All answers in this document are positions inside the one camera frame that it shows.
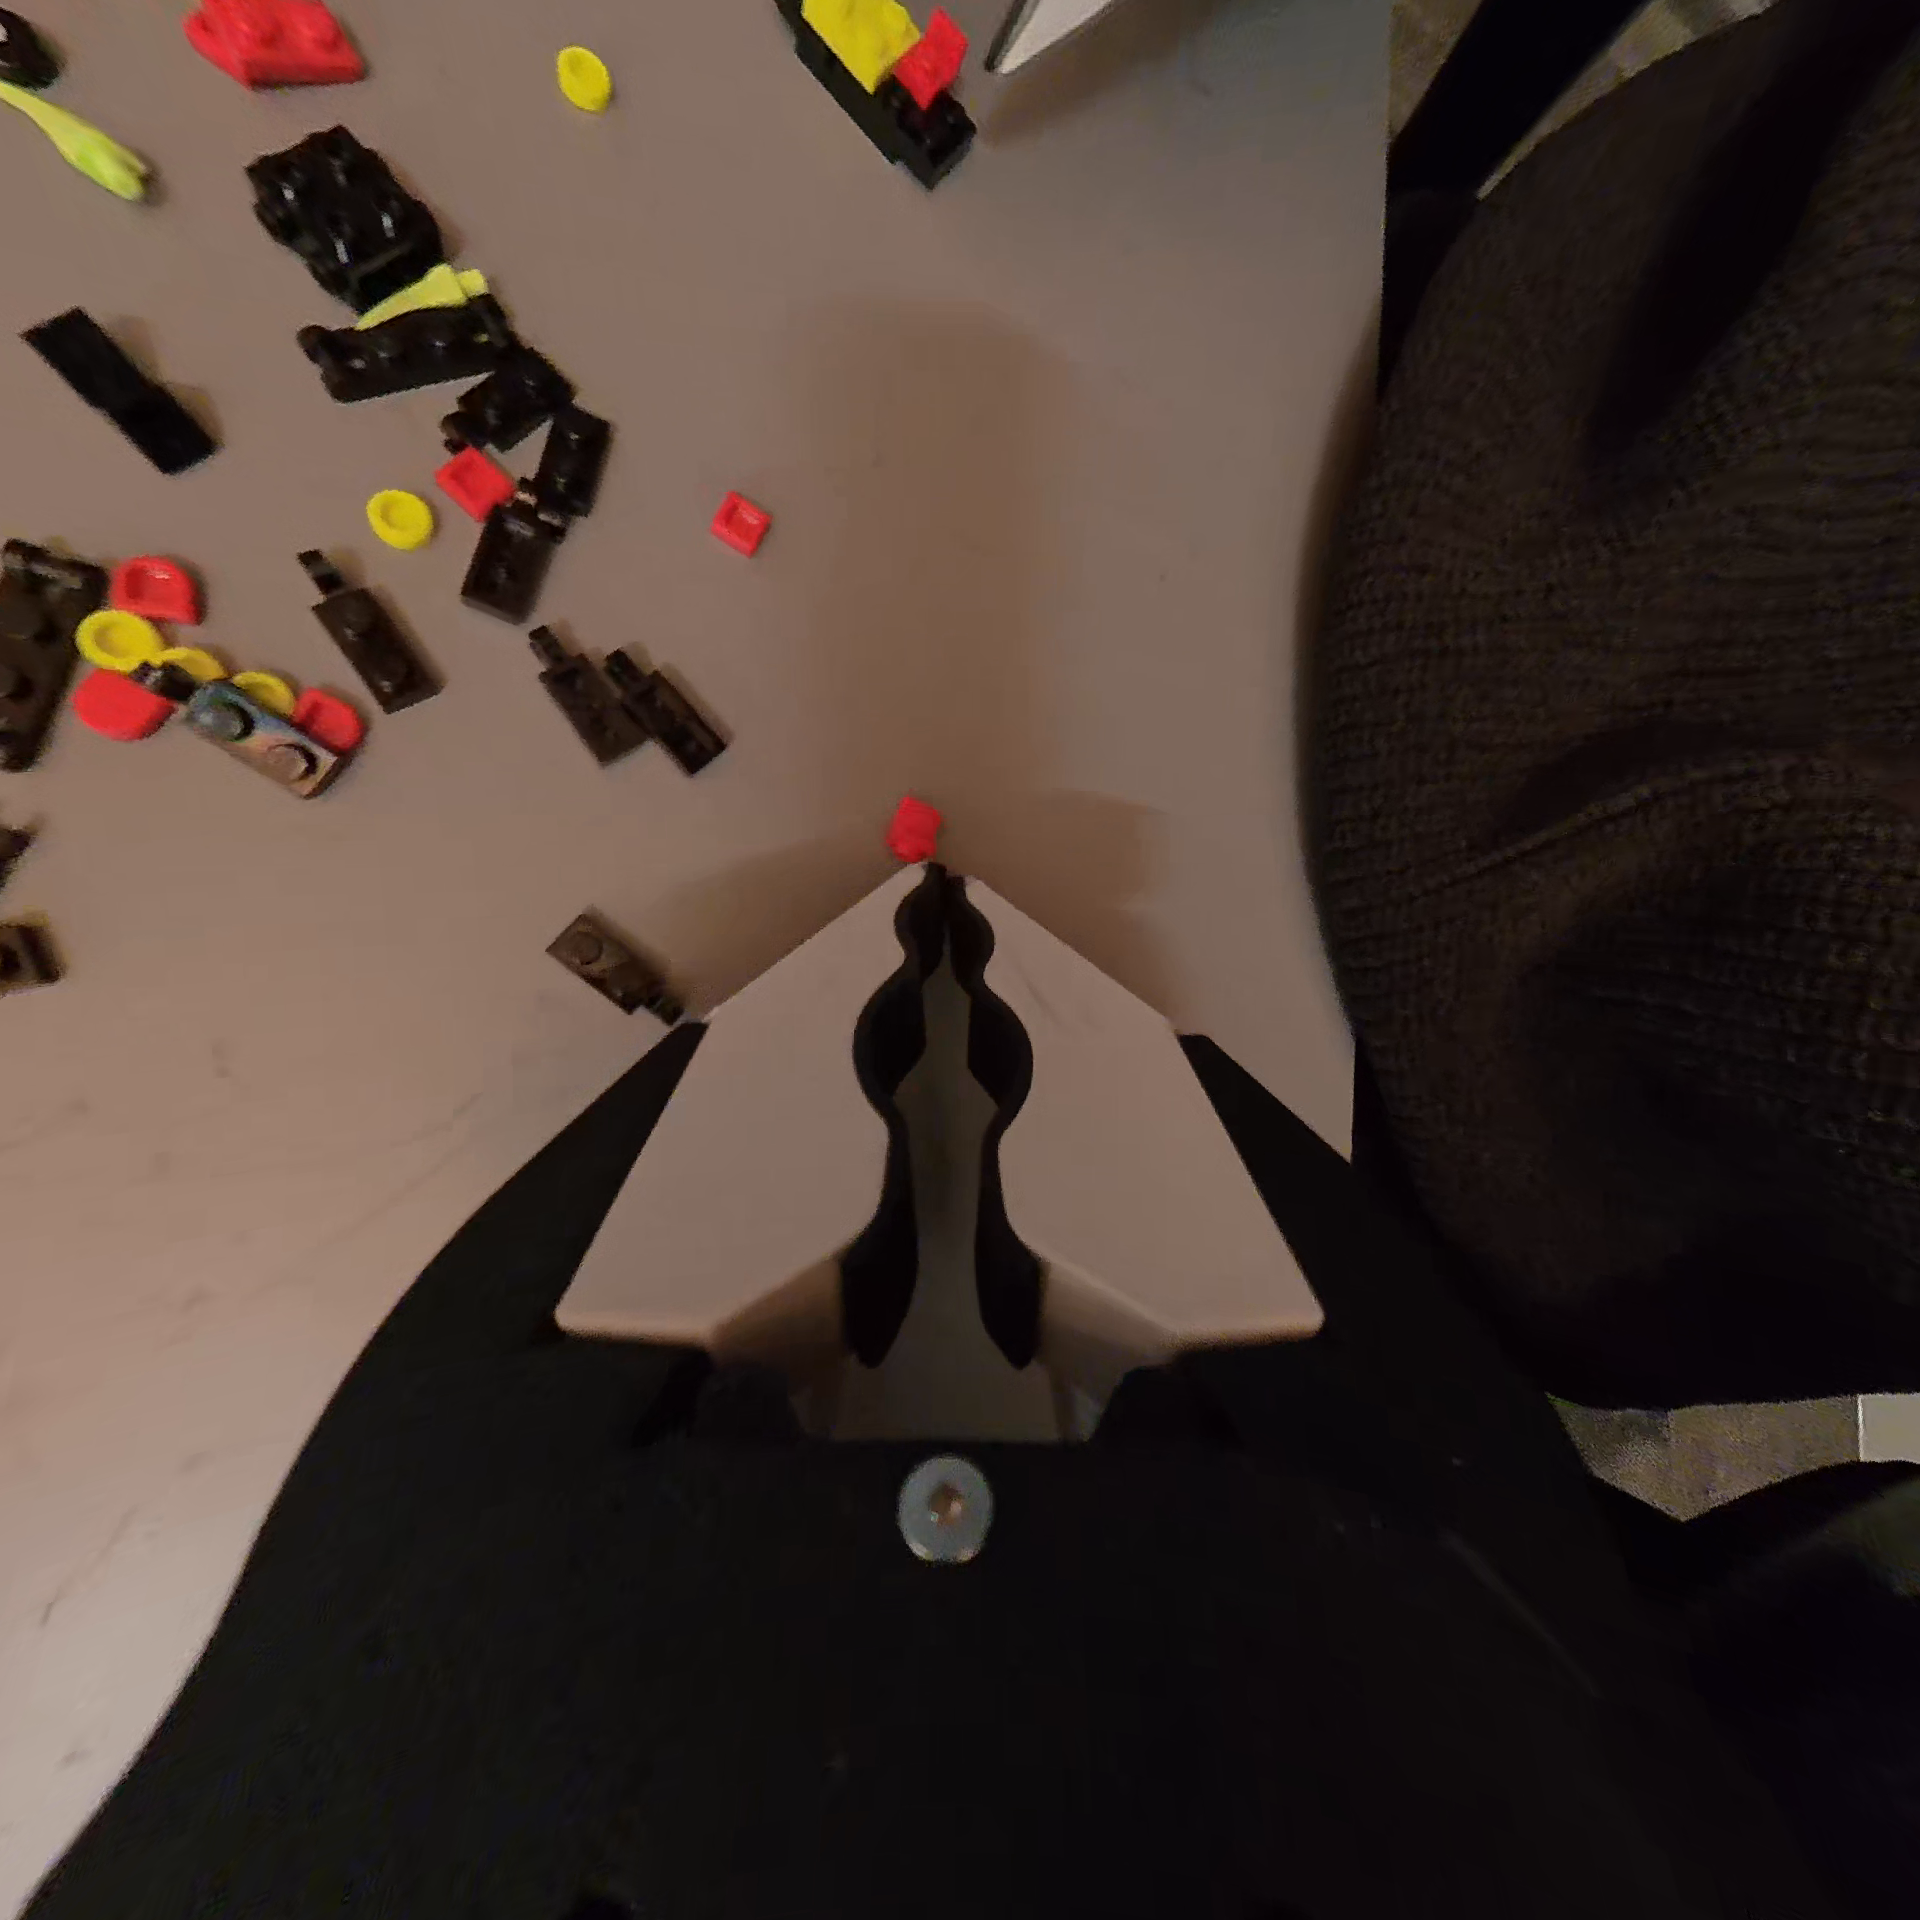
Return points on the pile of lego pieces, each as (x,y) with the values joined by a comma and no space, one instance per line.
(344,209)

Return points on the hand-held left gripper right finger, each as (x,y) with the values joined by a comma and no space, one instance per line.
(1153,1200)

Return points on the small red lego piece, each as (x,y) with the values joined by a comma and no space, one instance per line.
(931,55)
(915,826)

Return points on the dark lego plate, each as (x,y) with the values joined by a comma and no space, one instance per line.
(931,140)

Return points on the yellow lego brick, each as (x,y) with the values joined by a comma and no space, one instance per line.
(885,53)
(846,30)

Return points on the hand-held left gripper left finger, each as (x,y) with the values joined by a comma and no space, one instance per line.
(737,1187)

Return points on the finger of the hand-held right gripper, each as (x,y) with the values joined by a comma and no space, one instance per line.
(1060,24)

